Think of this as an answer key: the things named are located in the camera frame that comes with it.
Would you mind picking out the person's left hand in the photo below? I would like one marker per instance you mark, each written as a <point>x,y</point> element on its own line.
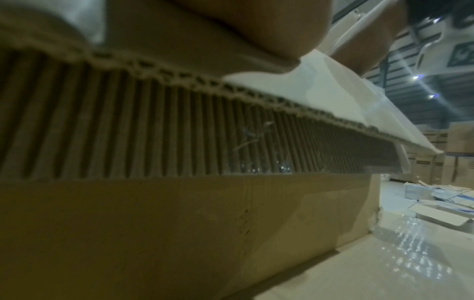
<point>222,32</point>

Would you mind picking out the person's right hand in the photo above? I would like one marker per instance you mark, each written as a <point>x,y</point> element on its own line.
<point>366,44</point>

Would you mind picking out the large cardboard box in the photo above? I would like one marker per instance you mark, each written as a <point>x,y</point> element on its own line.
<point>148,131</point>

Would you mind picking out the stack of pale taped boxes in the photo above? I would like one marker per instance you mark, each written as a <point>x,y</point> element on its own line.
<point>451,158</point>

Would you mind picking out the flattened white carton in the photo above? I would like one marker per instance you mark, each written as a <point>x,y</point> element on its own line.
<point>440,211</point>

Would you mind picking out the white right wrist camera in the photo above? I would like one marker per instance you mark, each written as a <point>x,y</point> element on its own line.
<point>459,54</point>

